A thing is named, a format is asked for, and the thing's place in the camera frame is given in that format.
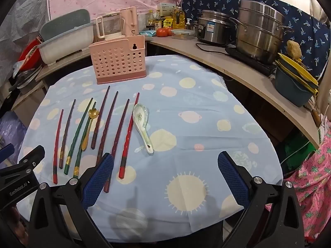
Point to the navy blue printed cloth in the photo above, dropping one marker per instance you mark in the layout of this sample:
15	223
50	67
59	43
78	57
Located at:
302	25

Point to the small red tomato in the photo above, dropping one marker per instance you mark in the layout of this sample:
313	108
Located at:
170	31

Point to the white glass kettle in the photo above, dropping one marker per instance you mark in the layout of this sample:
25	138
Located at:
108	25

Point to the pink perforated utensil holder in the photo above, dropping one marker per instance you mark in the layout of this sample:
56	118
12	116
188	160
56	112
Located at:
116	62

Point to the pink electric kettle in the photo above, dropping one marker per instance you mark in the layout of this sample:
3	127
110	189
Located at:
128	18

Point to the yellow cooking oil bottle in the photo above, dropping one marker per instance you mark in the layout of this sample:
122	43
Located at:
178	18

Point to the gold flower spoon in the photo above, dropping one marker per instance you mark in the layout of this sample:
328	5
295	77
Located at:
91	113

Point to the purple plastic bag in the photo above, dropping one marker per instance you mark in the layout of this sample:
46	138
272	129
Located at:
10	131

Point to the light blue printed tablecloth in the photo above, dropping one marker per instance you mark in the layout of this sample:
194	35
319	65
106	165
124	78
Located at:
194	108

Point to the small steel pot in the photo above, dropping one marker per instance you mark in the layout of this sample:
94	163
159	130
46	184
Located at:
192	27

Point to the black induction cooker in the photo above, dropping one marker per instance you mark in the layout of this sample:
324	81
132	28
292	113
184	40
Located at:
258	66

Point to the dark frying pan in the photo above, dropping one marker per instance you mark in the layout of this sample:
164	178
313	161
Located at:
25	78

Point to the steel rice cooker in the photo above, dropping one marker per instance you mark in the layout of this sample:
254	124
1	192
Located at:
212	31

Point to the green chopstick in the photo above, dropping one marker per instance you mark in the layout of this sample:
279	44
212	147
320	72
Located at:
80	161
78	137

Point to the yellow seasoning packet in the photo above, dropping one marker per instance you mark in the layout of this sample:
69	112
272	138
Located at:
167	22

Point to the large steel steamer pot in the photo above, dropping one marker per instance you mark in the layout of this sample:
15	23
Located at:
258	36

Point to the dark blue plastic basin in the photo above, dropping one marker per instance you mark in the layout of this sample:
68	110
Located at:
289	87

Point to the blue wet wipes packet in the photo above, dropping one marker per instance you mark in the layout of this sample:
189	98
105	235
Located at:
148	33

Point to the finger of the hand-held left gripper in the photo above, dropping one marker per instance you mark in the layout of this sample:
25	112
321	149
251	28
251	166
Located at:
33	155
6	151

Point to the yellow cap small bottle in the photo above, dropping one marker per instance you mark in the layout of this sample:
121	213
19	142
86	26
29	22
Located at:
150	20

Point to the stack of yellow plates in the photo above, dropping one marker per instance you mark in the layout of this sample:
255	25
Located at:
297	69

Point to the grey-blue dish drainer box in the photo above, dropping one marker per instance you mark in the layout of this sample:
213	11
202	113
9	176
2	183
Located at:
64	44

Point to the grey striped cloth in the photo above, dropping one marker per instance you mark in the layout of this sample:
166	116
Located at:
20	31

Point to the white ceramic soup spoon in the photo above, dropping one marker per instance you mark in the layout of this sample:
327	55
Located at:
139	115

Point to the large red tomato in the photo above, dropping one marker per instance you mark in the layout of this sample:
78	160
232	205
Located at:
162	32

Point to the dark maroon chopstick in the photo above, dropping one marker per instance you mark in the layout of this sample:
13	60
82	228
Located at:
107	126
101	116
119	134

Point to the red chopstick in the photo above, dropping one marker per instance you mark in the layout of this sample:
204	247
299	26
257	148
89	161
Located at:
129	134
58	147

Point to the white label sauce bottle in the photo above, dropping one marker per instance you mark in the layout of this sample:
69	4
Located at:
158	24

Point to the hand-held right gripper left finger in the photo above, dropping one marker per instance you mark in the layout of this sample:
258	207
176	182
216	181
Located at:
99	178

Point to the brown loofah scrubber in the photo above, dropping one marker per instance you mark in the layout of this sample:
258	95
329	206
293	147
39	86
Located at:
294	49

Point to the red plastic basin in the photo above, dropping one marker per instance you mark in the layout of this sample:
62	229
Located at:
28	54

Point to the dark brown chopstick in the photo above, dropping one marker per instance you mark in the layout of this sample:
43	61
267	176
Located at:
67	131

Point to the glass food container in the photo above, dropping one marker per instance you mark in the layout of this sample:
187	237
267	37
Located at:
182	34

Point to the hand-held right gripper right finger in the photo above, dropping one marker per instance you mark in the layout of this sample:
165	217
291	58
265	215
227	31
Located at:
232	178

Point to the pink pineapple printed cloth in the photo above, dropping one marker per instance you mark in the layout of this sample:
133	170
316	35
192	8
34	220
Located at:
315	186

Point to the beige counter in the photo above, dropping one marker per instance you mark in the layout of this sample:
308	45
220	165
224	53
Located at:
232	67

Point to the white carton box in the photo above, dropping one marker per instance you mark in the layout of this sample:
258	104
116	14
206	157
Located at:
166	9

